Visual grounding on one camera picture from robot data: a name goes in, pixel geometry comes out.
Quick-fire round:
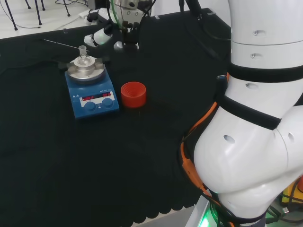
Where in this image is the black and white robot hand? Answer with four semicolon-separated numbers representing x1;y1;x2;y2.
84;8;141;52

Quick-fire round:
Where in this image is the heater with blue base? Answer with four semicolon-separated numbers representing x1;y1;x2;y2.
58;55;120;120

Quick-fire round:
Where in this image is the clear round-bottom glass flask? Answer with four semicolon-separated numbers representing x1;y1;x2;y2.
77;45;91;66

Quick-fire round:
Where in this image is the thin glass rod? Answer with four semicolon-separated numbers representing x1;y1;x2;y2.
44;39;90;52

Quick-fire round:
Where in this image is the black tripod leg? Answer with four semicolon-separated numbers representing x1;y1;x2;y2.
62;0;71;17
34;0;46;26
0;0;18;31

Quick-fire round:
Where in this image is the red ribbed round holder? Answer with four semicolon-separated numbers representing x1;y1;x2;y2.
120;81;147;109

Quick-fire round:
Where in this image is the black bench cloth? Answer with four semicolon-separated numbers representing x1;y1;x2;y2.
0;8;232;227

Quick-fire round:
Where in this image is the yellow stop button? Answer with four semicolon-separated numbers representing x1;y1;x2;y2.
280;176;303;204

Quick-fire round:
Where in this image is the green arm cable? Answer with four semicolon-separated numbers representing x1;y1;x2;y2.
110;0;119;25

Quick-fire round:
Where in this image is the white floor cable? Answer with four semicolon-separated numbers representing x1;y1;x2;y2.
53;11;89;31

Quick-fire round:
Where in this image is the black bench cable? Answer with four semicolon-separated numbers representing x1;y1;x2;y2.
184;14;232;60

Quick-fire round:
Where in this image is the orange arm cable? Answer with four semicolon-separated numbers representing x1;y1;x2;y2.
180;72;232;199

